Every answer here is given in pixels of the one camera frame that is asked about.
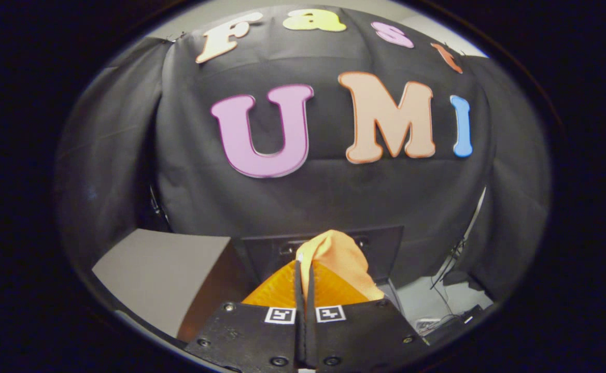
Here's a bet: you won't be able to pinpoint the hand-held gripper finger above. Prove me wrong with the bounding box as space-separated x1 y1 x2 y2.
306 262 431 373
185 261 307 373

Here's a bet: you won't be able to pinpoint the orange cloth garment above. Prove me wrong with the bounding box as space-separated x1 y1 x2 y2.
296 229 385 304

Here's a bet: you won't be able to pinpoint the black backdrop cloth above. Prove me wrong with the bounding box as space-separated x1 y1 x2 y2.
57 5 549 301

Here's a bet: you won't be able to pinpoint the black box on floor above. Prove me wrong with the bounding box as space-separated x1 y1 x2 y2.
422 306 485 343

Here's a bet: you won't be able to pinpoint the black hanging cables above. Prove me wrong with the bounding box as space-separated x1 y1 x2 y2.
430 236 470 332

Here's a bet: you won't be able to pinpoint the white cabinet with dark frame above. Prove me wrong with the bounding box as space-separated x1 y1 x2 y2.
93 229 254 342

